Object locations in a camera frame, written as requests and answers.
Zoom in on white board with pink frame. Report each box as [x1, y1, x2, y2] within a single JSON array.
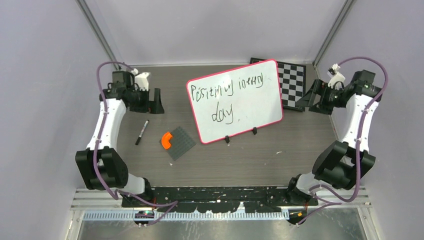
[[185, 59, 284, 144]]

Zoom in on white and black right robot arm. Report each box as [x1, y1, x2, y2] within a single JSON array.
[[285, 70, 381, 205]]

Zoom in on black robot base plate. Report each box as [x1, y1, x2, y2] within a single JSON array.
[[139, 186, 318, 214]]

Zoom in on aluminium frame rail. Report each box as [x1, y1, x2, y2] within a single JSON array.
[[70, 190, 372, 225]]

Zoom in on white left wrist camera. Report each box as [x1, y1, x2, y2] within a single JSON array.
[[130, 68, 151, 91]]

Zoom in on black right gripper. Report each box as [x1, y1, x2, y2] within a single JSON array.
[[295, 79, 346, 115]]

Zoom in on grey studded base plate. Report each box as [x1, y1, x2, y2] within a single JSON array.
[[166, 126, 196, 161]]

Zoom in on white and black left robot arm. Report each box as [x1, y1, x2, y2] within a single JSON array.
[[75, 70, 165, 207]]

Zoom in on orange curved pipe piece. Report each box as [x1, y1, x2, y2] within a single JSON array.
[[160, 131, 173, 150]]

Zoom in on white marker pen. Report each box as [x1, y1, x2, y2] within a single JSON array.
[[135, 119, 150, 146]]

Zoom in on black and white checkerboard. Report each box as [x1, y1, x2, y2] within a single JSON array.
[[249, 57, 307, 113]]

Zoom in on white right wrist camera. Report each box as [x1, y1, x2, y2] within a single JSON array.
[[327, 63, 346, 89]]

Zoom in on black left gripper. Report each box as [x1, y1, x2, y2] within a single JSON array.
[[128, 87, 163, 114]]

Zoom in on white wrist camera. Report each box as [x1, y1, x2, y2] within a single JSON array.
[[130, 68, 151, 91], [327, 63, 346, 89]]

